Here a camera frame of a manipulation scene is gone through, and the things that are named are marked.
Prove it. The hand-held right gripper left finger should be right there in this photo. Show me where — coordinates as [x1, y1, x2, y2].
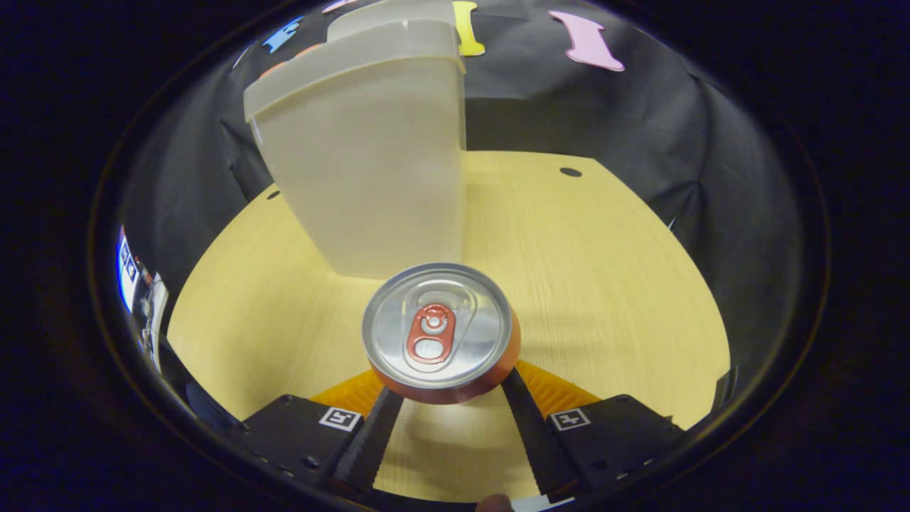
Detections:
[238, 368, 405, 498]

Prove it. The white desktop garbage bin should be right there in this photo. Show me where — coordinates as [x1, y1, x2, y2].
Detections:
[243, 0, 468, 279]

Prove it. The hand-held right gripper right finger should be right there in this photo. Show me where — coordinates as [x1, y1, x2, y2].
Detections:
[501, 361, 687, 498]

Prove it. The orange pop can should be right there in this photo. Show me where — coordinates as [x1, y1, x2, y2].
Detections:
[361, 263, 522, 405]

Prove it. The wooden desktop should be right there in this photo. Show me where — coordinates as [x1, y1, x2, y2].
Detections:
[167, 151, 732, 502]

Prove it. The colourful wall poster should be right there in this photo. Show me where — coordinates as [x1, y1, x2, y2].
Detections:
[116, 228, 169, 370]

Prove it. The black backdrop cloth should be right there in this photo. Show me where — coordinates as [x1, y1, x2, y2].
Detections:
[117, 0, 808, 434]

